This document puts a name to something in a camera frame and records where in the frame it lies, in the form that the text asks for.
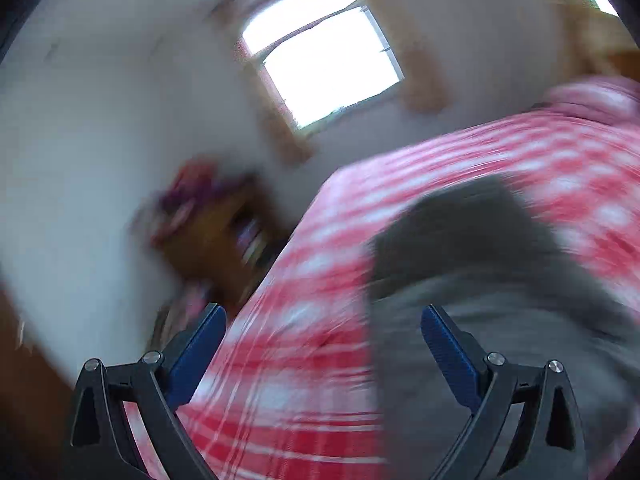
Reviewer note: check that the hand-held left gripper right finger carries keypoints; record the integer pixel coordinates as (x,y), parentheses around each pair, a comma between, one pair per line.
(450,355)

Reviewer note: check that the tan floral curtain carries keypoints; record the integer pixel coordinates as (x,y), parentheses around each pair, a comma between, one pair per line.
(585,30)

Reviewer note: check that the purple cloth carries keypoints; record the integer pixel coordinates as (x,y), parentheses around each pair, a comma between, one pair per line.
(190,190)

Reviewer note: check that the brown wooden furniture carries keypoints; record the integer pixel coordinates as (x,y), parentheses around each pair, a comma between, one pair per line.
(30,385)

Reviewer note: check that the beige patterned curtain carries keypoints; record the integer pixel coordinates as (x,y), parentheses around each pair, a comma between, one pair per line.
(415,60)
(280,130)

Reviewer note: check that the grey puffer jacket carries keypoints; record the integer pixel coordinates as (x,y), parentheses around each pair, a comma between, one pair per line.
(500,270)

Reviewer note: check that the bed with red plaid sheet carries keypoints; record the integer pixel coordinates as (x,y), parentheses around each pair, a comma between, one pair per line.
(325,270)

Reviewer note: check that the wooden desk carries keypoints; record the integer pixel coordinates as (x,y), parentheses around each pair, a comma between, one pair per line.
(215,245)

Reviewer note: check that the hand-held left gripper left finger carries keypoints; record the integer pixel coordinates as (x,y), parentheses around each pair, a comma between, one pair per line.
(197,350)

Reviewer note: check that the window with metal frame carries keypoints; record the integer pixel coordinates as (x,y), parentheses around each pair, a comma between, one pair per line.
(325,55)

